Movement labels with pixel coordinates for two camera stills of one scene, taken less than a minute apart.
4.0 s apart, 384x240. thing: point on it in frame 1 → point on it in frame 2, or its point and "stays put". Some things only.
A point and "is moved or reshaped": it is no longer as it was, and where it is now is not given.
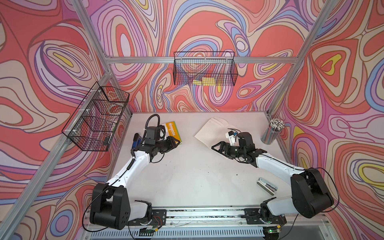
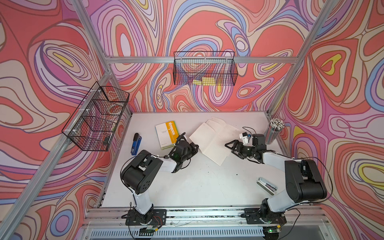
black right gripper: (221, 148) → (236, 142)
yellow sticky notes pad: (206, 81) stays put
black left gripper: (171, 144) → (194, 151)
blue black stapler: (137, 141) stays put
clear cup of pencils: (276, 126) stays put
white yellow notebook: (171, 130) stays put
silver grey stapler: (269, 187) stays put
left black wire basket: (95, 121) stays put
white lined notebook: (213, 132) is moved or reshaped
